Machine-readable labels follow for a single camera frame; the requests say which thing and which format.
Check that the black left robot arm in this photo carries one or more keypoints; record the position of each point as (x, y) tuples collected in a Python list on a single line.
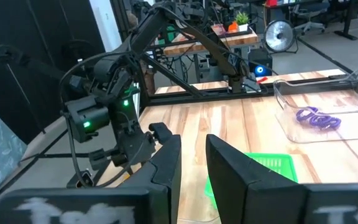
[(82, 115)]

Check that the black aluminium table frame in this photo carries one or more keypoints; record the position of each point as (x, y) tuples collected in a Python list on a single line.
[(179, 99)]

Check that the clear plastic container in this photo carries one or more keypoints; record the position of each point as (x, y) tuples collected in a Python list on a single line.
[(346, 102)]

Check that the wooden butcher block table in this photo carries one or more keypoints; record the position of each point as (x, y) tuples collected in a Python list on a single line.
[(241, 40)]

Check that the orange plastic object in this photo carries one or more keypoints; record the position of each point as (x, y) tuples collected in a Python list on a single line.
[(233, 28)]

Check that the blue glowing device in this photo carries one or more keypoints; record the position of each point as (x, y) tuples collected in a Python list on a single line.
[(260, 70)]

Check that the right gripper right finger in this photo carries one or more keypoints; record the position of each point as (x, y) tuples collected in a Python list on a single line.
[(244, 199)]

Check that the black computer box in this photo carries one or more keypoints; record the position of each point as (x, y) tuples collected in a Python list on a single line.
[(259, 57)]

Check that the green plastic basket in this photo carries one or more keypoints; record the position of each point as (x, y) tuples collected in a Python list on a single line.
[(275, 165)]

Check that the grey office chair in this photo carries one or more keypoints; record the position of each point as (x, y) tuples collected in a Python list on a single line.
[(309, 14)]

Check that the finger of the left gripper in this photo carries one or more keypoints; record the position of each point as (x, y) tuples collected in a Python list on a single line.
[(99, 159), (162, 132)]

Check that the green potted plant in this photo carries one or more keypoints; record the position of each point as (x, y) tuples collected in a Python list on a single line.
[(242, 19)]

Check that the red tape piece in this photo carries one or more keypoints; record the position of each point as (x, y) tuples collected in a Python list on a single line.
[(262, 80)]

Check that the black desk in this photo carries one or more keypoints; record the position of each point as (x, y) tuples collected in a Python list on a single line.
[(349, 18)]

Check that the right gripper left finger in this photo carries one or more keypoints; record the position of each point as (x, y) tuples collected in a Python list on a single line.
[(154, 199)]

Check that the round metal floor fan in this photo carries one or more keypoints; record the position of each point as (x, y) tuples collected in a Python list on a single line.
[(280, 35)]

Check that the red object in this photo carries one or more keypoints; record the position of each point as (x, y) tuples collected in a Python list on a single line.
[(271, 3)]

